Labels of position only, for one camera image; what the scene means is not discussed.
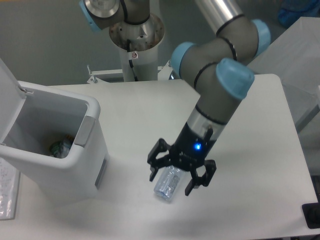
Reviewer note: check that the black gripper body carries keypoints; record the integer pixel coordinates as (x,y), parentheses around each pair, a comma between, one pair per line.
(189,151)

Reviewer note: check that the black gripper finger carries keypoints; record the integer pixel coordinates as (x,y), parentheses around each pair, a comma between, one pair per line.
(159,157)
(204,180)

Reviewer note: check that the clear plastic water bottle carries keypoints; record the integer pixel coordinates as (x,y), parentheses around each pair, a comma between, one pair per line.
(168,182)

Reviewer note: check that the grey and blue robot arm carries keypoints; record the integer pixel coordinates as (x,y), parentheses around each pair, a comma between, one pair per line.
(215,70)

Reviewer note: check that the trash inside the can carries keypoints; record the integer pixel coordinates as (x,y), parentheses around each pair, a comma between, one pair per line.
(60,149)

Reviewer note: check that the white trash can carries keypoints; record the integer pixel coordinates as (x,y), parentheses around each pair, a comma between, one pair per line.
(33,117)

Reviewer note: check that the black device at table edge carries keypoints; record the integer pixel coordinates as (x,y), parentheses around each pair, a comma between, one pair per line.
(311,213)

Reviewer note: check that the white covered cabinet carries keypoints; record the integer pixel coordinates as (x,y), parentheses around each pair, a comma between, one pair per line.
(295,58)

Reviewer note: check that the paper sheet in plastic sleeve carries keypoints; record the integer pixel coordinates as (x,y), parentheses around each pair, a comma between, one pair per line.
(9,188)

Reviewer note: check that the blue plastic bag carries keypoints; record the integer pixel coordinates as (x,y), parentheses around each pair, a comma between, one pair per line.
(291,10)

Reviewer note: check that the white pedestal base frame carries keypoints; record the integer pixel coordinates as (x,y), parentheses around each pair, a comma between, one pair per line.
(164,72)

